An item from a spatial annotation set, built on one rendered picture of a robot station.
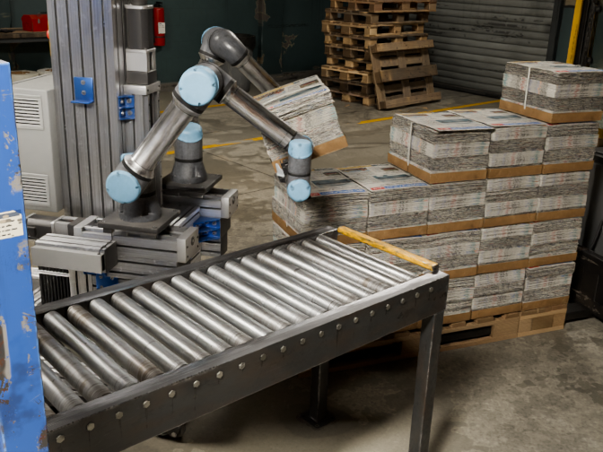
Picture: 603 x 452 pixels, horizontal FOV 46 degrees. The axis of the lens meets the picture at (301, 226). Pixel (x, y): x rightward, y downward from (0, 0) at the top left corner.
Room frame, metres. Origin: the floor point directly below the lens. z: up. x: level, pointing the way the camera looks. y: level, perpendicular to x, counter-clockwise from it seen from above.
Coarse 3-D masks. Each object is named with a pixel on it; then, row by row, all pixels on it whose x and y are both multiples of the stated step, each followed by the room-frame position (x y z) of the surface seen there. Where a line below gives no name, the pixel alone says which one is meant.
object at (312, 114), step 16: (304, 96) 2.59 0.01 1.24; (320, 96) 2.58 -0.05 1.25; (288, 112) 2.57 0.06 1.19; (304, 112) 2.57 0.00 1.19; (320, 112) 2.59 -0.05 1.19; (304, 128) 2.58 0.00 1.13; (320, 128) 2.58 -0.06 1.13; (336, 128) 2.59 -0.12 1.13; (272, 144) 2.56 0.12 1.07; (272, 160) 2.56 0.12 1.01
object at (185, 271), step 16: (288, 240) 2.29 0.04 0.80; (336, 240) 2.42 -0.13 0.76; (224, 256) 2.13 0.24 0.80; (240, 256) 2.13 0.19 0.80; (256, 256) 2.17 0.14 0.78; (160, 272) 1.99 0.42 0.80; (176, 272) 1.99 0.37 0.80; (112, 288) 1.86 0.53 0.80; (128, 288) 1.87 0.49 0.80; (48, 304) 1.75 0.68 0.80; (64, 304) 1.75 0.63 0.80; (80, 304) 1.77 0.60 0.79
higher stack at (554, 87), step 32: (512, 64) 3.46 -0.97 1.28; (544, 64) 3.45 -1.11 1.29; (512, 96) 3.42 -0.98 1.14; (544, 96) 3.22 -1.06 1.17; (576, 96) 3.21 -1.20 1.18; (576, 128) 3.21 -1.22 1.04; (544, 160) 3.16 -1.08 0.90; (576, 160) 3.22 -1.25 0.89; (544, 192) 3.16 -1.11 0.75; (576, 192) 3.24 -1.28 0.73; (544, 224) 3.18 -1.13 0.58; (576, 224) 3.25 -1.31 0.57; (544, 288) 3.20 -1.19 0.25; (544, 320) 3.21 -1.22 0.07
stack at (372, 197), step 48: (336, 192) 2.78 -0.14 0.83; (384, 192) 2.84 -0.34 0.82; (432, 192) 2.93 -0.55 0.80; (480, 192) 3.03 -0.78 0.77; (528, 192) 3.13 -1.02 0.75; (384, 240) 2.85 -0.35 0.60; (432, 240) 2.94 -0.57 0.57; (480, 240) 3.03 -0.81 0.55; (528, 240) 3.15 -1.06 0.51; (480, 288) 3.05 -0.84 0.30; (384, 336) 3.05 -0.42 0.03
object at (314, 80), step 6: (306, 78) 2.91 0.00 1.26; (312, 78) 2.88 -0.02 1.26; (318, 78) 2.86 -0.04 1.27; (288, 84) 2.90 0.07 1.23; (294, 84) 2.87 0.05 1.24; (300, 84) 2.85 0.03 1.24; (306, 84) 2.83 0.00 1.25; (312, 84) 2.80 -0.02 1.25; (270, 90) 2.91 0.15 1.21; (276, 90) 2.87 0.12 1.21; (282, 90) 2.85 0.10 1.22; (288, 90) 2.83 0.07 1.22; (294, 90) 2.81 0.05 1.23; (300, 90) 2.79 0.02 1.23; (258, 96) 2.87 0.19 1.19; (264, 96) 2.84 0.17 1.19; (270, 96) 2.82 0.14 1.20; (276, 96) 2.80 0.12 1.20; (282, 96) 2.78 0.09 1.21; (264, 102) 2.78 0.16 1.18
